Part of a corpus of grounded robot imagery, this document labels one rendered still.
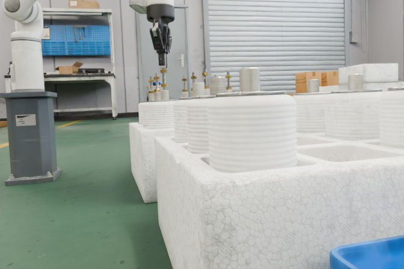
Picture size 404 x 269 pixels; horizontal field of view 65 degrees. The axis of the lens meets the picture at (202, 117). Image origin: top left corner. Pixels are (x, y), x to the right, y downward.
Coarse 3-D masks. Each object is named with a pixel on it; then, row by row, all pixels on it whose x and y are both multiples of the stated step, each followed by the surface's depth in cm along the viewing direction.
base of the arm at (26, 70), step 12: (12, 48) 105; (24, 48) 104; (36, 48) 107; (12, 60) 106; (24, 60) 104; (36, 60) 107; (12, 72) 105; (24, 72) 104; (36, 72) 106; (12, 84) 105; (24, 84) 105; (36, 84) 106
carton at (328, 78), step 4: (324, 72) 466; (328, 72) 459; (332, 72) 460; (336, 72) 461; (324, 76) 467; (328, 76) 459; (332, 76) 461; (336, 76) 462; (324, 80) 467; (328, 80) 460; (332, 80) 461; (336, 80) 462; (324, 84) 468; (328, 84) 460; (332, 84) 461; (336, 84) 462
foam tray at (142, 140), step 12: (132, 132) 101; (144, 132) 77; (156, 132) 78; (168, 132) 79; (132, 144) 103; (144, 144) 77; (132, 156) 106; (144, 156) 78; (132, 168) 109; (144, 168) 78; (144, 180) 78; (144, 192) 78; (156, 192) 79
